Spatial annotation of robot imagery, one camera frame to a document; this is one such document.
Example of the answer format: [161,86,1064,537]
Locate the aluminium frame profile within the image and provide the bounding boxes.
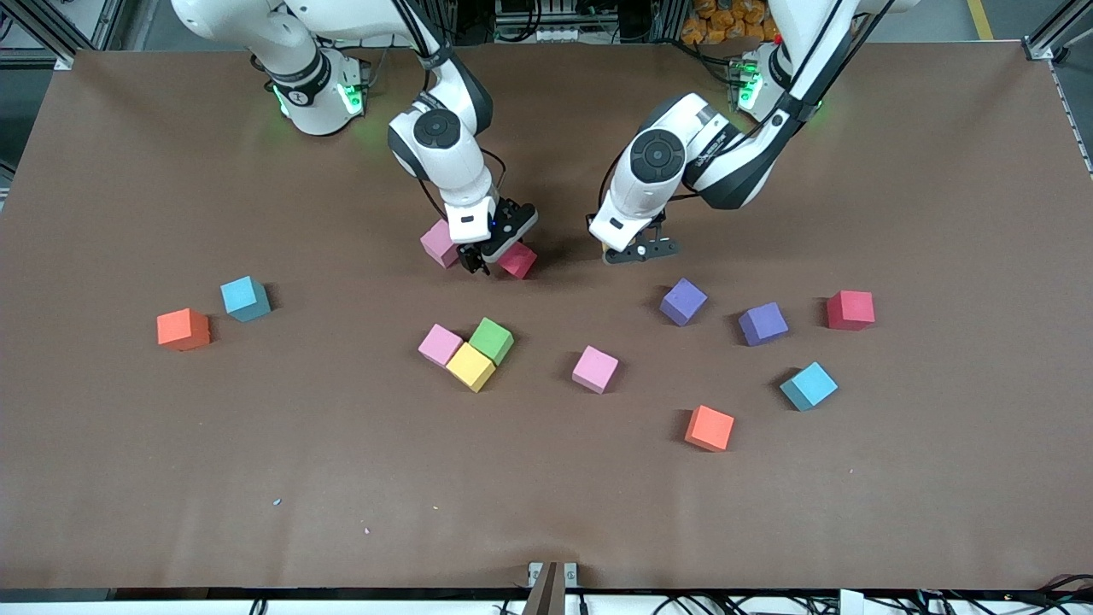
[1020,0,1093,65]
[0,0,129,71]

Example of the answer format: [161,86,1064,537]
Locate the aluminium table side rail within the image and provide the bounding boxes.
[1049,60,1093,180]

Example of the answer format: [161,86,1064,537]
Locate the purple foam cube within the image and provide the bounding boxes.
[659,277,709,327]
[738,302,790,348]

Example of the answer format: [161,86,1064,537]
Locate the black equipment rack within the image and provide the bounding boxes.
[491,0,675,45]

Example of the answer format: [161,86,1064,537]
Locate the orange foam cube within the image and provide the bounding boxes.
[684,405,735,453]
[156,307,212,352]

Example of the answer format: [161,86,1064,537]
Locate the crimson foam cube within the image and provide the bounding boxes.
[498,242,539,280]
[826,290,876,331]

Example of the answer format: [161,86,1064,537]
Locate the metal table edge bracket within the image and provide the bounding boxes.
[528,561,579,589]

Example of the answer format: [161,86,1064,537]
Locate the orange snack bags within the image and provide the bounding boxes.
[681,0,782,45]

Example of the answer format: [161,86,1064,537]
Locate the pink foam cube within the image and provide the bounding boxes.
[420,219,462,269]
[418,323,464,368]
[571,345,620,395]

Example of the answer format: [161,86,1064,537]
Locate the green foam cube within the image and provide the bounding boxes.
[468,317,515,366]

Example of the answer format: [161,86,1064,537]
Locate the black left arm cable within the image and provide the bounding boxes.
[594,149,628,221]

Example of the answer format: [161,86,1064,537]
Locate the brown mounting post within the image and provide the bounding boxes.
[523,561,566,615]

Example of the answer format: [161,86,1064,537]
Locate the blue foam cube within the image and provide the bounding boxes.
[220,275,272,324]
[780,361,839,413]

